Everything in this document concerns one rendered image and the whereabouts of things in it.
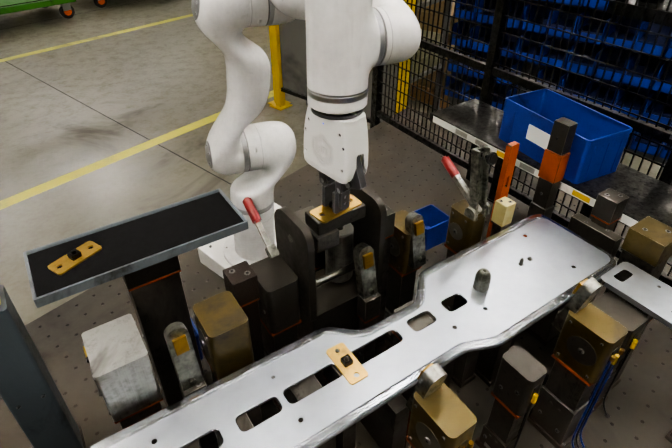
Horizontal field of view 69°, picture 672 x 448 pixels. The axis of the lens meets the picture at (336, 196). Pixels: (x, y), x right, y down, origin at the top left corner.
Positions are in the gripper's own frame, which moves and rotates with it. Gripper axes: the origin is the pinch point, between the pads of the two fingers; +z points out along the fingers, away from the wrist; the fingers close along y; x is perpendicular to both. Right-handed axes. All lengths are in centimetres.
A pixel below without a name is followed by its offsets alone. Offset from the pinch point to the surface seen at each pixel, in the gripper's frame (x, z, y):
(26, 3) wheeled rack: 92, 107, -677
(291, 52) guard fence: 183, 80, -258
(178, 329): -26.2, 18.9, -8.4
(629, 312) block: 47, 31, 36
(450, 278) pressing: 26.4, 29.1, 7.4
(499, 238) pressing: 46, 29, 7
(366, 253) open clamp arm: 11.0, 20.3, -3.0
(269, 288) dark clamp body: -8.4, 21.5, -8.7
